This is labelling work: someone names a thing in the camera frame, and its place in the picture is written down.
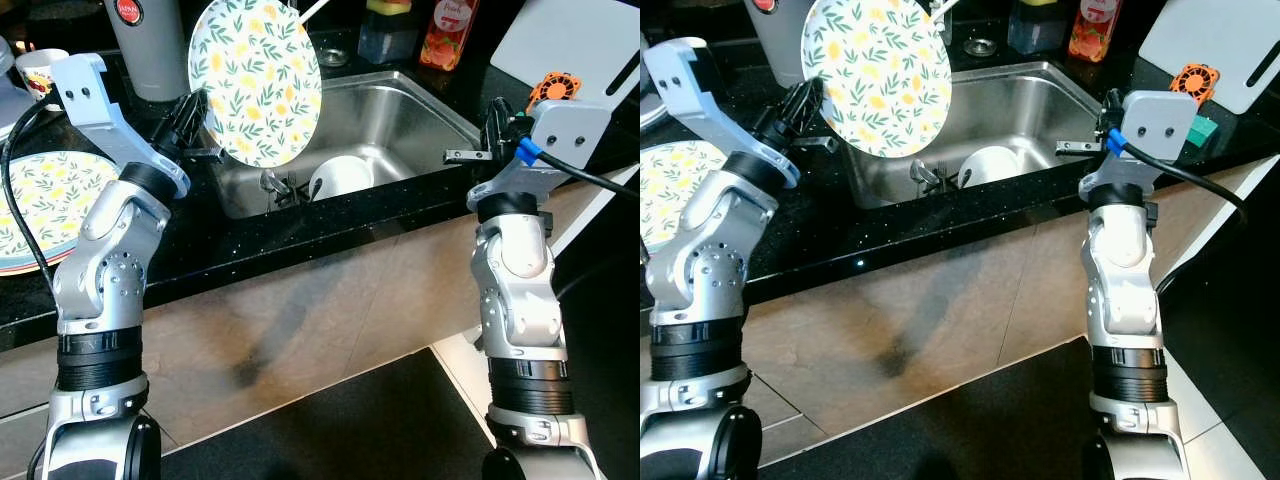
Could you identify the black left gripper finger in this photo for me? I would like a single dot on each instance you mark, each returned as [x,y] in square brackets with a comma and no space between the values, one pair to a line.
[200,105]
[805,98]

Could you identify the floral print round plate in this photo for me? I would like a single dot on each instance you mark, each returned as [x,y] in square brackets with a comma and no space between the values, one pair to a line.
[675,190]
[255,80]
[50,200]
[880,75]

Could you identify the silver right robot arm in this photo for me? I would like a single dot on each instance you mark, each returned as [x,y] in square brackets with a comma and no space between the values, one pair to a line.
[520,290]
[1125,280]

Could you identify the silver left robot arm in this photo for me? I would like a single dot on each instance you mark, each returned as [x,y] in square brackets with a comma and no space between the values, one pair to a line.
[700,270]
[105,270]

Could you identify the stainless steel sink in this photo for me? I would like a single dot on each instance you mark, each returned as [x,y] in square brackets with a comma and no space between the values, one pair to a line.
[420,110]
[1060,100]

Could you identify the small orange fan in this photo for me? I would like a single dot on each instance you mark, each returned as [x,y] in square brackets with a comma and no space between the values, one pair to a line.
[1195,82]
[555,88]

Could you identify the grey water filter tumbler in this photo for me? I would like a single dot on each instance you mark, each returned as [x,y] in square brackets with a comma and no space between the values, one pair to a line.
[150,50]
[785,25]

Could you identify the green sponge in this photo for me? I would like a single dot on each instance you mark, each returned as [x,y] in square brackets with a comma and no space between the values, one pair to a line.
[1205,130]

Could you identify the orange dish soap bottle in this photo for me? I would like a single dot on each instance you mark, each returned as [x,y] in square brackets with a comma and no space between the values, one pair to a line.
[447,40]
[1093,30]

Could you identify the white cutting board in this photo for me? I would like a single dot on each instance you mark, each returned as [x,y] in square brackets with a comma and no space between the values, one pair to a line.
[570,50]
[1220,50]

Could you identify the metal utensil bundle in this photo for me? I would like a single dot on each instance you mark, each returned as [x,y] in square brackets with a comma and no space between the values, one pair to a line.
[283,188]
[930,178]

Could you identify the dark sponge holder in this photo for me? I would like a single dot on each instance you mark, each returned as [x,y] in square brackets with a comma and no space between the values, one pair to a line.
[1035,30]
[387,40]

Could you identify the white bowl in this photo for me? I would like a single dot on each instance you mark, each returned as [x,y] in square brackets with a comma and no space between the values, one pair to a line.
[345,178]
[992,165]

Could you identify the round metal drain cap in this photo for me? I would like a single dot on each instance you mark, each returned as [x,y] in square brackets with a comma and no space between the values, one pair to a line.
[980,47]
[334,56]

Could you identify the white printed cup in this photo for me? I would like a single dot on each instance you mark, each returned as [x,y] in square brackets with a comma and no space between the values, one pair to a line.
[40,70]

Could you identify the yellow sponge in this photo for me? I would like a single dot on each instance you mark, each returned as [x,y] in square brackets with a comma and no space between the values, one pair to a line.
[388,5]

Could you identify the beige base cabinet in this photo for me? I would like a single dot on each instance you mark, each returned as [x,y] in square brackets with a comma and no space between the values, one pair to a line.
[900,300]
[330,290]

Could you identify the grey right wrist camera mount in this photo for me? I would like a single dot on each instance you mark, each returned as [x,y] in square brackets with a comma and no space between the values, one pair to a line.
[570,125]
[1160,120]

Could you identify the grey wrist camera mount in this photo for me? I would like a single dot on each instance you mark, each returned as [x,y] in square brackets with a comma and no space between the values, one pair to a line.
[100,110]
[700,95]
[1160,120]
[570,125]

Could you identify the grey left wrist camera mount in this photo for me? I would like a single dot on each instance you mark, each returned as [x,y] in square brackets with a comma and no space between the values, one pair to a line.
[700,95]
[100,110]

